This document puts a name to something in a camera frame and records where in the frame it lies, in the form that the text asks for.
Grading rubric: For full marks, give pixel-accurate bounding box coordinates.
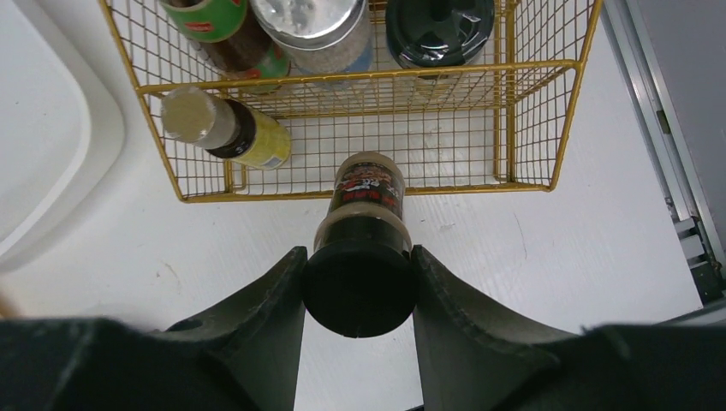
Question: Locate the white rectangular tub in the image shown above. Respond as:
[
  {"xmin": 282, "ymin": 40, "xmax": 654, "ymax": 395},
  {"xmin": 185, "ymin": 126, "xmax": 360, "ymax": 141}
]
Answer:
[{"xmin": 1, "ymin": 1, "xmax": 125, "ymax": 272}]

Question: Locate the yellow label sauce bottle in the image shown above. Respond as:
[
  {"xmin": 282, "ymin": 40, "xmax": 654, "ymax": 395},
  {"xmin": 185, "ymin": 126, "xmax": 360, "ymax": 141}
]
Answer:
[{"xmin": 161, "ymin": 86, "xmax": 292, "ymax": 170}]

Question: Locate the yellow cap sauce bottle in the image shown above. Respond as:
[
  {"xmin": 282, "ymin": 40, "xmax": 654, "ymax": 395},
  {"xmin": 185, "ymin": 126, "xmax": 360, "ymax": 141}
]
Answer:
[{"xmin": 160, "ymin": 0, "xmax": 291, "ymax": 80}]

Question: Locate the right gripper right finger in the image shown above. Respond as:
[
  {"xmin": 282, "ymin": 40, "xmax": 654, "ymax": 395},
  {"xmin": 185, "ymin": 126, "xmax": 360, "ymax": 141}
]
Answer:
[{"xmin": 411, "ymin": 246, "xmax": 725, "ymax": 410}]

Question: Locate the silver lid salt shaker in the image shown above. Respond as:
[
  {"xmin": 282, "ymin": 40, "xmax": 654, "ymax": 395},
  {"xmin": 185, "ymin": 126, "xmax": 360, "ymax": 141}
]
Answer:
[{"xmin": 251, "ymin": 0, "xmax": 374, "ymax": 75}]

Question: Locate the gold wire basket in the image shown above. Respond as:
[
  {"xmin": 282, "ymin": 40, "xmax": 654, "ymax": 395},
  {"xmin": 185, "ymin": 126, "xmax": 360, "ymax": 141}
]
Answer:
[{"xmin": 100, "ymin": 1, "xmax": 604, "ymax": 203}]

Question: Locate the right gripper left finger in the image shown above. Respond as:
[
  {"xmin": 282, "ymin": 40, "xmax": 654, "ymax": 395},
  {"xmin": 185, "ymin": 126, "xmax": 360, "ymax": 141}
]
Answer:
[{"xmin": 1, "ymin": 247, "xmax": 307, "ymax": 410}]

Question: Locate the black cap spice jar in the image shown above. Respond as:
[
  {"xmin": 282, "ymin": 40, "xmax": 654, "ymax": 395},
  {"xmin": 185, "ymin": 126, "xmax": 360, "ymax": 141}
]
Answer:
[{"xmin": 303, "ymin": 152, "xmax": 419, "ymax": 338}]

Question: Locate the black lid grinder jar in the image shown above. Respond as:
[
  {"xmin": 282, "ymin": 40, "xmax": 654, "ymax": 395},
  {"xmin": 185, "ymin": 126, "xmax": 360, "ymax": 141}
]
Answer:
[{"xmin": 385, "ymin": 0, "xmax": 496, "ymax": 69}]

